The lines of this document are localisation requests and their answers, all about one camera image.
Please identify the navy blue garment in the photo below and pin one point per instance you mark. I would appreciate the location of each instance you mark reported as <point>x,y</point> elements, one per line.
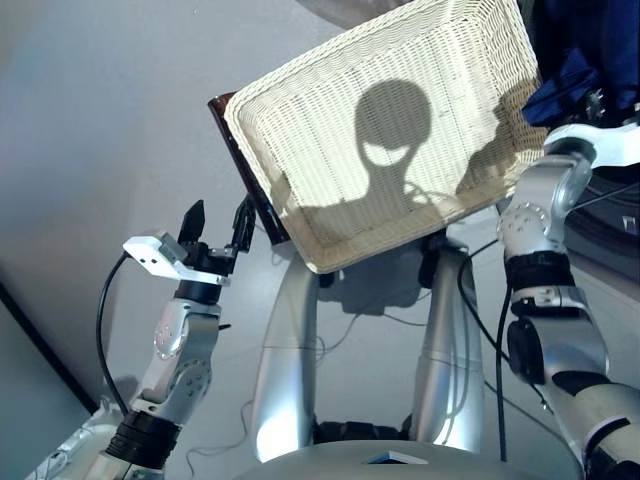
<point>555,100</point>

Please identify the pale woven basket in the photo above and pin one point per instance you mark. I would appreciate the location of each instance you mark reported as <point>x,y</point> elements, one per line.
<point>300,125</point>

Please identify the grey washing machine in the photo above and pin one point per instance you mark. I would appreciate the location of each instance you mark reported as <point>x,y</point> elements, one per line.
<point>610,235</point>

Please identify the silver robot leg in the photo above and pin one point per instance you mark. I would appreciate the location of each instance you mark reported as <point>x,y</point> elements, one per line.
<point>285,380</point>
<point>450,360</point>

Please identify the silver robot torso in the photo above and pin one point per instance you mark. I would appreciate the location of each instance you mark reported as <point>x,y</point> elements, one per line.
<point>325,462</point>

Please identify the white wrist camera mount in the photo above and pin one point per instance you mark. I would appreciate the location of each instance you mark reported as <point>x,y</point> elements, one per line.
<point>150,252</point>
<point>600,142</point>

